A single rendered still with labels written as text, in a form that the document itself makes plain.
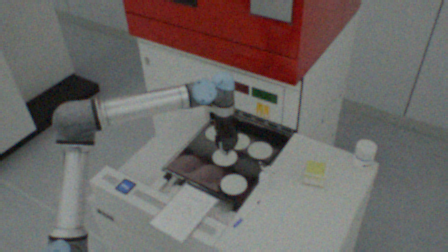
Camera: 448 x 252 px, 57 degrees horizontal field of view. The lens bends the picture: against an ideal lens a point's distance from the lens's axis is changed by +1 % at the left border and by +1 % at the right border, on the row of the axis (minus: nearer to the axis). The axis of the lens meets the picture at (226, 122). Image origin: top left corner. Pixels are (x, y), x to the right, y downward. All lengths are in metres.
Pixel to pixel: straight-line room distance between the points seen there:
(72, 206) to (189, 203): 0.38
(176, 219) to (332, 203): 0.54
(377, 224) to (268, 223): 1.39
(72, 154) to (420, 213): 2.14
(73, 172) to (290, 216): 0.71
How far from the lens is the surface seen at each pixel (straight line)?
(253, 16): 1.47
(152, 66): 2.00
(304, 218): 1.43
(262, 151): 1.72
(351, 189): 1.55
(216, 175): 1.63
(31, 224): 2.90
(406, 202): 2.89
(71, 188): 1.36
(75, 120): 1.23
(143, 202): 1.51
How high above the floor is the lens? 2.11
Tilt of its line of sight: 41 degrees down
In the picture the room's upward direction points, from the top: 2 degrees counter-clockwise
